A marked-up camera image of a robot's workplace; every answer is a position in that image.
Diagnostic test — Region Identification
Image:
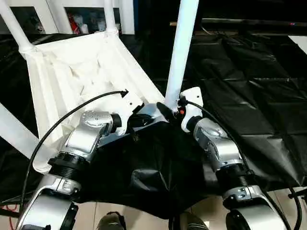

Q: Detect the red bottle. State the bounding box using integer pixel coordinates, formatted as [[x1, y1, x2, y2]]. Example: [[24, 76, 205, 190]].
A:
[[67, 12, 80, 34]]

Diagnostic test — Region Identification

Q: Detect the white cabinet with glass doors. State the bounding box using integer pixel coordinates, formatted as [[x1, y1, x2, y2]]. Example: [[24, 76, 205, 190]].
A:
[[0, 0, 136, 35]]

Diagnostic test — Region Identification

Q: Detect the grey left robot foot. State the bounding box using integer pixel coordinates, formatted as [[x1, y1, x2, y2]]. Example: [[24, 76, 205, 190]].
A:
[[96, 213, 127, 230]]

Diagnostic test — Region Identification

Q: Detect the grey horizontal rail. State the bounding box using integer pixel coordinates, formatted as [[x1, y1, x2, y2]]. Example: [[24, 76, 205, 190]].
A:
[[170, 18, 307, 28]]

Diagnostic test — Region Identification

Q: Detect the grey right robot foot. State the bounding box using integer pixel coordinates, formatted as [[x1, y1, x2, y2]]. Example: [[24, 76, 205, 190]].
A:
[[170, 211, 210, 230]]

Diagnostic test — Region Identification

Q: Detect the black work mat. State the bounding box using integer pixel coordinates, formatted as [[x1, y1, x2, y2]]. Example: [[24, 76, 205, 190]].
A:
[[0, 33, 307, 220]]

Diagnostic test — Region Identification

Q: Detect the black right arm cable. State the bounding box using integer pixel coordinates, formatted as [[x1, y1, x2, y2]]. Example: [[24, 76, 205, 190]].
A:
[[184, 99, 304, 230]]

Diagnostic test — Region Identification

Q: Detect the grey robot foot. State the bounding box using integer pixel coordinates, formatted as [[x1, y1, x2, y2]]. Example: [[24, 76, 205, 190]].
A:
[[96, 213, 127, 230], [170, 211, 210, 230]]

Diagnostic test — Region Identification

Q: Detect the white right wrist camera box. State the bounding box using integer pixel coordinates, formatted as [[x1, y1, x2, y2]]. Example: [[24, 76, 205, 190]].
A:
[[179, 87, 204, 133]]

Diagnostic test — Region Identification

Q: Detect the white plastic table top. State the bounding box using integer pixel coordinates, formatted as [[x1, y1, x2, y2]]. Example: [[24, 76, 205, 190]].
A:
[[19, 31, 180, 174]]

